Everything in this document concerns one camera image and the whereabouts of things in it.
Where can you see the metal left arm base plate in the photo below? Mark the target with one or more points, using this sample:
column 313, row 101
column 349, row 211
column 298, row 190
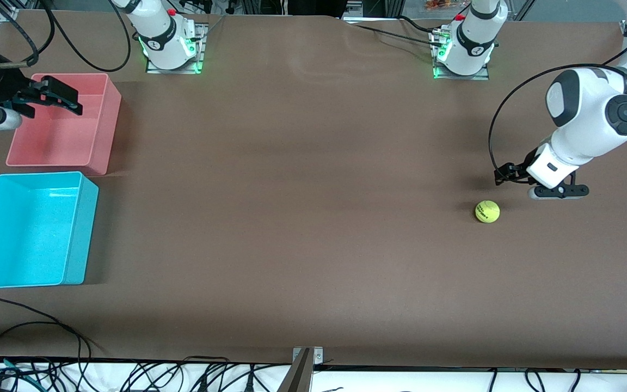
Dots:
column 479, row 76

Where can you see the blue plastic bin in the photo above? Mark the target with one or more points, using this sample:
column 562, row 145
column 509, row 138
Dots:
column 25, row 234

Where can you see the pink plastic bin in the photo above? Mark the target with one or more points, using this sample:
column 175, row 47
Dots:
column 68, row 136

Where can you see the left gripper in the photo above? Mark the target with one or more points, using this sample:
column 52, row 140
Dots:
column 516, row 172

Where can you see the yellow-green tennis ball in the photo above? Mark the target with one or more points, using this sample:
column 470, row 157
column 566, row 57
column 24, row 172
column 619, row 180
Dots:
column 487, row 212

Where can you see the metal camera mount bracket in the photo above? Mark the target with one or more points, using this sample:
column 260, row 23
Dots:
column 305, row 370

